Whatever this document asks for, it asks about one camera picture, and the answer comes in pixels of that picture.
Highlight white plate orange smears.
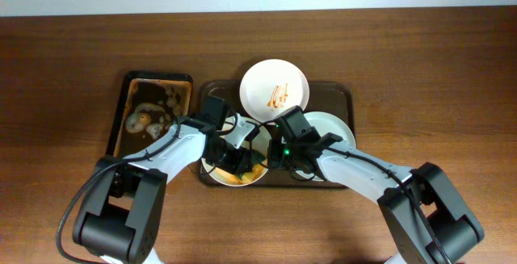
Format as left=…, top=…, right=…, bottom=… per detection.
left=201, top=127, right=271, bottom=186

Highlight green yellow sponge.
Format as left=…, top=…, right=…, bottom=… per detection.
left=235, top=150, right=267, bottom=185

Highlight light blue plate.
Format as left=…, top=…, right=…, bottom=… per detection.
left=305, top=111, right=356, bottom=184

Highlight white plate ketchup streaks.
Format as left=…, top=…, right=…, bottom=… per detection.
left=239, top=59, right=310, bottom=122

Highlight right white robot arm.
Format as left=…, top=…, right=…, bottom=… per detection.
left=267, top=133, right=485, bottom=263

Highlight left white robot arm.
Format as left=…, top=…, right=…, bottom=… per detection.
left=72, top=115, right=260, bottom=263

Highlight large brown serving tray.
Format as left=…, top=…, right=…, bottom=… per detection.
left=196, top=80, right=355, bottom=190

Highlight small black soapy tray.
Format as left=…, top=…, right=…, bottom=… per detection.
left=106, top=71, right=193, bottom=157

